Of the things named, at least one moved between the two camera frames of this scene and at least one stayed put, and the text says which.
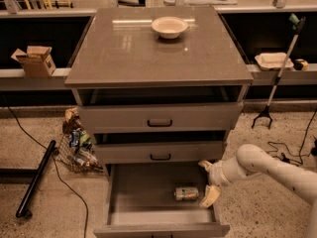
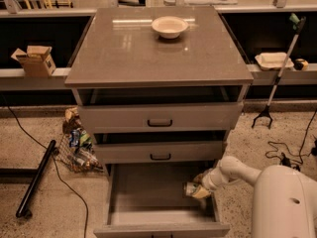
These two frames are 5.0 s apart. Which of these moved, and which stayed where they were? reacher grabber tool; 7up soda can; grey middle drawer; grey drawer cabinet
Moved: 7up soda can
Stayed: grey drawer cabinet; grey middle drawer; reacher grabber tool
